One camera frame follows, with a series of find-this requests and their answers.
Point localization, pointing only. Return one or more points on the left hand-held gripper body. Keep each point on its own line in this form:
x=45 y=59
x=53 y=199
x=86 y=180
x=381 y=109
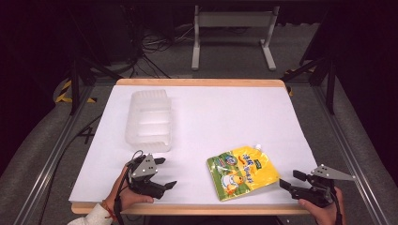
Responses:
x=144 y=168

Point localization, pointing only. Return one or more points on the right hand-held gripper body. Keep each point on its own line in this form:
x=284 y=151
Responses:
x=319 y=192

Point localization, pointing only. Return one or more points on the translucent plastic storage box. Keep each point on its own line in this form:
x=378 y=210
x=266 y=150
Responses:
x=150 y=122

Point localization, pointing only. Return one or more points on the yellow green spouted pouch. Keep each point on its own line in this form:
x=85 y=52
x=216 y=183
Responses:
x=242 y=173

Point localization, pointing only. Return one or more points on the person's right hand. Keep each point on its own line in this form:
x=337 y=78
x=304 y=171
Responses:
x=324 y=215

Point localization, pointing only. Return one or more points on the person's left hand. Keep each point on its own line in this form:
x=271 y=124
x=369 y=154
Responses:
x=126 y=197

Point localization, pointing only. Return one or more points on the white table sheet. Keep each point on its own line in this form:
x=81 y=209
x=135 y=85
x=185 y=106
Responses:
x=219 y=118

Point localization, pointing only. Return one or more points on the black metal stand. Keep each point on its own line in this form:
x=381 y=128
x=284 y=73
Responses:
x=330 y=89
x=74 y=87

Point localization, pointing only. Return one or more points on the yellow black hazard tape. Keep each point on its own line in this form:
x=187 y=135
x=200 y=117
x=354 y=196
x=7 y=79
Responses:
x=64 y=92

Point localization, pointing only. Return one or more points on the aluminium floor rail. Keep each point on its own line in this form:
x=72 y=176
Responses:
x=47 y=165
x=353 y=162

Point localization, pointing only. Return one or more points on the white metal stand frame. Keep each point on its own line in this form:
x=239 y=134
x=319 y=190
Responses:
x=233 y=19

